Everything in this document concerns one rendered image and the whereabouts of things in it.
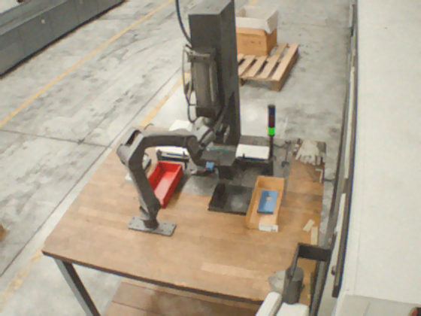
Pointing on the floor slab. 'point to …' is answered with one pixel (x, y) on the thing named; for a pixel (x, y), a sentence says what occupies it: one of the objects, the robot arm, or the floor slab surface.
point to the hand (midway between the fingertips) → (202, 167)
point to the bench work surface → (181, 246)
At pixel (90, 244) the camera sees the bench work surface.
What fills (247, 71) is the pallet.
